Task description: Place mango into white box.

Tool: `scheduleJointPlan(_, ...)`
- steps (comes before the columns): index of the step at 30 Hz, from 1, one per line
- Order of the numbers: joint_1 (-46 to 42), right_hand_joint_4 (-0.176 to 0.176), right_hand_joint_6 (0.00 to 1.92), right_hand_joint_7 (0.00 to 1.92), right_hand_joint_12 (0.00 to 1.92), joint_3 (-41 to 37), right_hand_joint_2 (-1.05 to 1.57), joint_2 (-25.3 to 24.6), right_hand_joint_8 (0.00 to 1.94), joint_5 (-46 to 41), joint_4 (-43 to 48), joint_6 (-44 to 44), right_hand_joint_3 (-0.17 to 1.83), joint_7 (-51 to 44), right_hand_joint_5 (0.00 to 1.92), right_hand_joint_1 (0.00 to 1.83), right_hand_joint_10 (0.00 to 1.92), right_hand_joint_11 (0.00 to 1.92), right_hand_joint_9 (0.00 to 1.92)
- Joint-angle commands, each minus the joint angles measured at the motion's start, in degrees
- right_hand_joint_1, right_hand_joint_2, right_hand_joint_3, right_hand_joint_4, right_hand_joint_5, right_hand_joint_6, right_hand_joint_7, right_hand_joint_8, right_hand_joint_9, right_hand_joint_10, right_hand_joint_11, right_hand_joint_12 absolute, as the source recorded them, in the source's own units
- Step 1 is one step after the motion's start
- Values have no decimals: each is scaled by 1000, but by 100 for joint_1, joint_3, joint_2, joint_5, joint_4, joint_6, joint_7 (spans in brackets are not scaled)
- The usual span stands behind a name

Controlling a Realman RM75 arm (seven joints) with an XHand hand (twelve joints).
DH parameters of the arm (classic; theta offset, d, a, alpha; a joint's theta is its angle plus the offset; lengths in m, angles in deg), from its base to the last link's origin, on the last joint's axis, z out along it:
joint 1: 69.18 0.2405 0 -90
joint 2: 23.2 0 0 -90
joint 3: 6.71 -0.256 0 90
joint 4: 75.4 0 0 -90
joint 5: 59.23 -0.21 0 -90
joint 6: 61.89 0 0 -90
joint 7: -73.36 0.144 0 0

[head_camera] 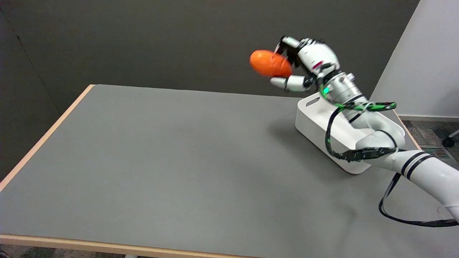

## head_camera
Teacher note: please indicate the white plastic box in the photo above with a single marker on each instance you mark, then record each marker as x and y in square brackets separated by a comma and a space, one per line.
[322, 120]

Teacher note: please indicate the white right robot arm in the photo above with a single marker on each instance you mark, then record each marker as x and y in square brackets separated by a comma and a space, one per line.
[387, 143]

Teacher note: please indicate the black chair caster wheel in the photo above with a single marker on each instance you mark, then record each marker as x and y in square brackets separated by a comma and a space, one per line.
[448, 142]

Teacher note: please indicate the metal floor vent grille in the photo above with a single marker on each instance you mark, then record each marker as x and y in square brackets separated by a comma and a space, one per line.
[434, 152]

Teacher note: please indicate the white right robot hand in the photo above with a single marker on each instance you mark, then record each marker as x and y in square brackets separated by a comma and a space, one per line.
[317, 57]

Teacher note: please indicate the orange mango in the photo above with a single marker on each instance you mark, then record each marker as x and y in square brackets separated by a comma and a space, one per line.
[269, 63]

